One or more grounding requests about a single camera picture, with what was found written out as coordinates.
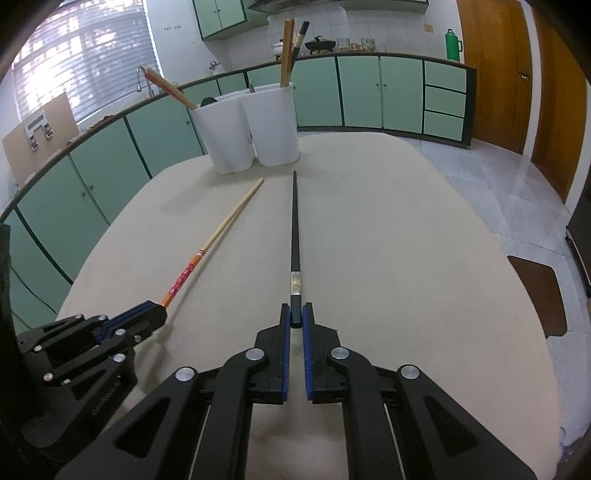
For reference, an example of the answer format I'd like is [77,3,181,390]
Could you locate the white plastic container left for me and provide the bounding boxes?
[191,90,256,175]

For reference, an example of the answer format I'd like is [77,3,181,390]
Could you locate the brown wooden door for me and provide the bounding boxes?
[458,1,590,198]

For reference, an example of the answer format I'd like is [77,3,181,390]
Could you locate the green kitchen cabinets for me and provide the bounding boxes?
[1,53,477,332]
[191,0,431,42]

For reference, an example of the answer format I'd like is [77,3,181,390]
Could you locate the green lower kitchen cabinets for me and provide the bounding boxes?
[1,53,477,332]

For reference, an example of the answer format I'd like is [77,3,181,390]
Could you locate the bamboo chopstick in container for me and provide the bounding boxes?
[280,18,297,88]

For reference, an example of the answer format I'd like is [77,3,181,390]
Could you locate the brown wooden chair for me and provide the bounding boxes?
[508,255,567,338]

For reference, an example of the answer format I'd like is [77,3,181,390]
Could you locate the orange red bamboo chopstick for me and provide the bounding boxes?
[160,178,264,308]

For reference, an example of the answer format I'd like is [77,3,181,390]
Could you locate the green thermos bottle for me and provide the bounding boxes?
[445,28,464,62]

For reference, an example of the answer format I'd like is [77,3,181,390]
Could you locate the chrome kitchen faucet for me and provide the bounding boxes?
[136,65,155,98]

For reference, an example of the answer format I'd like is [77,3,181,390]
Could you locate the white plastic container right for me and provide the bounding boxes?
[242,83,301,167]

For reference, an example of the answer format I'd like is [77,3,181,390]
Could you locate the black chopstick silver band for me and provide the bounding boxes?
[290,172,303,329]

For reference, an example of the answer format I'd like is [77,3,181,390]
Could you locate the black wok pan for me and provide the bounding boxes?
[304,36,337,55]

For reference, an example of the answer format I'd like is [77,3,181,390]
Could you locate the green upper kitchen cabinets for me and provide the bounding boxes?
[191,0,431,42]

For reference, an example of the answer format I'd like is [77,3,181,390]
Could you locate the cardboard box on counter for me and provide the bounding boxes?
[2,92,80,187]

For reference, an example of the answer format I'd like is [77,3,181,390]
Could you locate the window with blinds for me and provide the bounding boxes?
[11,0,158,122]

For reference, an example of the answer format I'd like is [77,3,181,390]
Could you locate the white plastic container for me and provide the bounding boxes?
[191,90,256,175]
[242,83,301,167]

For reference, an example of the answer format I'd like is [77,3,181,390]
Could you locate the white cooking pot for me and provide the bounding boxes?
[271,40,283,60]

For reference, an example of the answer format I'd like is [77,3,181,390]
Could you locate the red chopstick in container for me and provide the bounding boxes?
[151,73,198,110]

